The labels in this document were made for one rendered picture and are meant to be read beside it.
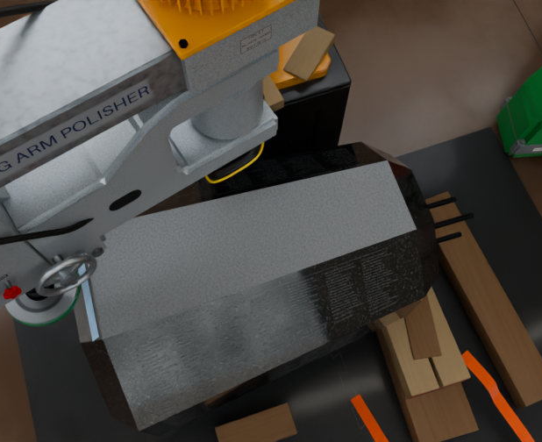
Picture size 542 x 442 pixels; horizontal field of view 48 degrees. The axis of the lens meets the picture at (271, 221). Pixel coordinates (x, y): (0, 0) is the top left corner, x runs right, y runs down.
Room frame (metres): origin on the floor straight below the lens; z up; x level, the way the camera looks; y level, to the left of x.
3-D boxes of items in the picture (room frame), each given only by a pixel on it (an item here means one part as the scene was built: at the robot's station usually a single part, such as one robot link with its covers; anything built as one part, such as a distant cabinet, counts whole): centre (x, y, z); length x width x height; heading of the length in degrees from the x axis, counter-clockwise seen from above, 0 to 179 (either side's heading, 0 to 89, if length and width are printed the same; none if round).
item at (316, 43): (1.38, -0.14, 0.80); 0.20 x 0.10 x 0.05; 149
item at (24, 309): (0.47, 0.66, 0.92); 0.21 x 0.21 x 0.01
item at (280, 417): (0.12, 0.06, 0.07); 0.30 x 0.12 x 0.12; 108
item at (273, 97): (1.23, 0.04, 0.81); 0.20 x 0.10 x 0.05; 27
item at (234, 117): (0.84, 0.12, 1.39); 0.19 x 0.19 x 0.20
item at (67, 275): (0.44, 0.50, 1.24); 0.15 x 0.10 x 0.15; 123
